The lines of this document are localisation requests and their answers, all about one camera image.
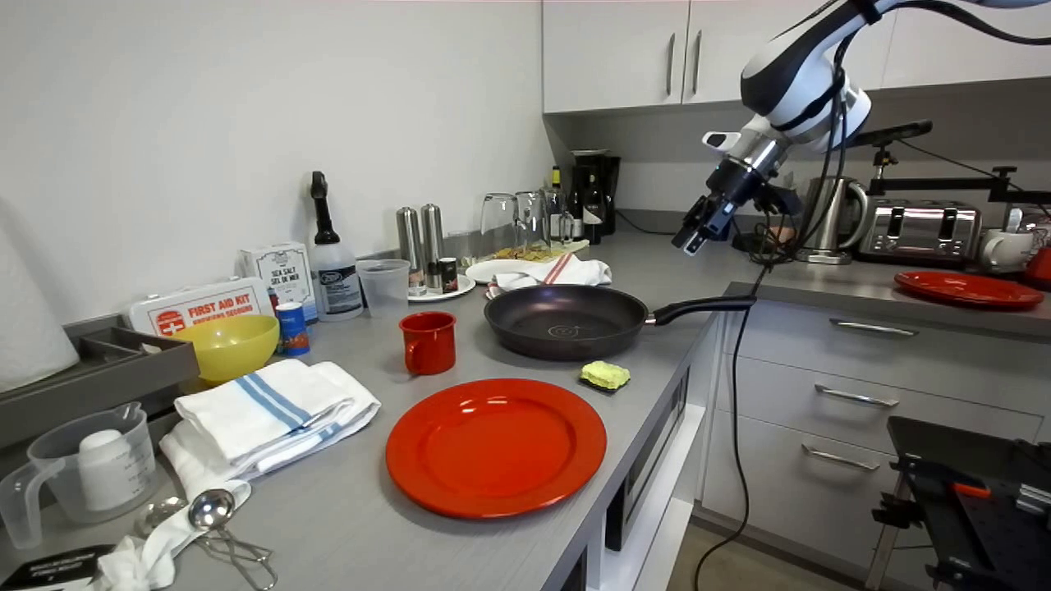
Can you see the upturned glass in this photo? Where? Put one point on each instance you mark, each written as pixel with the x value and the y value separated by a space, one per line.
pixel 495 221
pixel 529 210

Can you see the white upper cabinets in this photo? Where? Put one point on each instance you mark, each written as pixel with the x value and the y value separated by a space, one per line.
pixel 635 55

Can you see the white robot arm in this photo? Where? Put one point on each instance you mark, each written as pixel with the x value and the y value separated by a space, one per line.
pixel 800 94

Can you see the black coffee machine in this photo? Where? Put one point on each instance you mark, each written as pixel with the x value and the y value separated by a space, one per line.
pixel 592 188

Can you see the black-top spray bottle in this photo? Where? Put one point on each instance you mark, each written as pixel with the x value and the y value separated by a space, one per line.
pixel 332 264

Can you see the right upturned glass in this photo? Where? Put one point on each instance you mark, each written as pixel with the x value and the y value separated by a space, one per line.
pixel 529 210

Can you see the white small saucer plate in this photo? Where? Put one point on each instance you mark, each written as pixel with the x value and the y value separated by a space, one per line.
pixel 437 293

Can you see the white red-striped towel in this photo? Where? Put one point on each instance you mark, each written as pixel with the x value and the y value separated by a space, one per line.
pixel 521 273

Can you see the first aid kit box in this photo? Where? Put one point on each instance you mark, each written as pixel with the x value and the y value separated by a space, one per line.
pixel 170 314

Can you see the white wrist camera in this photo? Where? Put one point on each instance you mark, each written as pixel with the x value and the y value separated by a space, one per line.
pixel 755 143

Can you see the white blue-striped towel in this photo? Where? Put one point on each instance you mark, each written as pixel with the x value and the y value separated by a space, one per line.
pixel 254 423

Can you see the blue small can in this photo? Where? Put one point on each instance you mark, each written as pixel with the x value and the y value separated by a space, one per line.
pixel 294 340

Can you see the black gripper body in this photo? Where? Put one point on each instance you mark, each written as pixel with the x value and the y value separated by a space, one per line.
pixel 733 184

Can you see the white paper towel roll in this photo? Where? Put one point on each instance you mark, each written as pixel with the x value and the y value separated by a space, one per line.
pixel 29 340

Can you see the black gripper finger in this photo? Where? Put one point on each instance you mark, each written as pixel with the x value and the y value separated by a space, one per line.
pixel 691 236
pixel 720 221

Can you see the yellow sponge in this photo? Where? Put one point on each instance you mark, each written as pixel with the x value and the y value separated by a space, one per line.
pixel 605 376

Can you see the black frying pan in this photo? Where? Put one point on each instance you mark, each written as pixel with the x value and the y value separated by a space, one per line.
pixel 581 324

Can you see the clear measuring jug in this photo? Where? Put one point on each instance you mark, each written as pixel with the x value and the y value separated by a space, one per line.
pixel 96 467

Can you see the red mug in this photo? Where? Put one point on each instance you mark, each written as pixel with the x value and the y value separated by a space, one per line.
pixel 427 341

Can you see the metal measuring spoons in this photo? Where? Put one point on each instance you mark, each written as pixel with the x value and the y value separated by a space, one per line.
pixel 212 513

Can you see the steel grinder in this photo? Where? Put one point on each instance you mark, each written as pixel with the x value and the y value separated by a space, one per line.
pixel 407 242
pixel 432 242

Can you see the clear plastic cup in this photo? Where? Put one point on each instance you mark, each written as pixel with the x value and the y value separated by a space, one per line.
pixel 385 285

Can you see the left upturned glass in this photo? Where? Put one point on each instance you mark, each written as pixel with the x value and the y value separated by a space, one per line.
pixel 495 221

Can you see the yellow bowl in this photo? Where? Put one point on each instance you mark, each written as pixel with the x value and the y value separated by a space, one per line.
pixel 229 345

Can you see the left steel grinder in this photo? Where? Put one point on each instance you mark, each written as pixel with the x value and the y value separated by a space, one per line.
pixel 407 242

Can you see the grey drawer unit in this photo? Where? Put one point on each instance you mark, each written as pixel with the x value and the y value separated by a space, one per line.
pixel 800 420

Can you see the white teapot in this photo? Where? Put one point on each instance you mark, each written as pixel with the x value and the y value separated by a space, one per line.
pixel 1009 252

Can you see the steel toaster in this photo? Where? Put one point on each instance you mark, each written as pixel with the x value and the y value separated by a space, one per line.
pixel 936 233

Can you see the steel electric kettle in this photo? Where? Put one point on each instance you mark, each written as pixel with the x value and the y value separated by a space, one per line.
pixel 839 225

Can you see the yellow patterned placemat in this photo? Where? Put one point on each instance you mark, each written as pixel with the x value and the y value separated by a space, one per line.
pixel 537 252

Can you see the large red plate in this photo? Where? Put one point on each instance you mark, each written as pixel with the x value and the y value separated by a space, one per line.
pixel 492 446

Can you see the right steel grinder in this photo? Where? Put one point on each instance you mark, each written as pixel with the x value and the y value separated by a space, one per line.
pixel 432 242

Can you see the grey dish rack tray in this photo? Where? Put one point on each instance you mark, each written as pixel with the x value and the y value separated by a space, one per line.
pixel 115 366

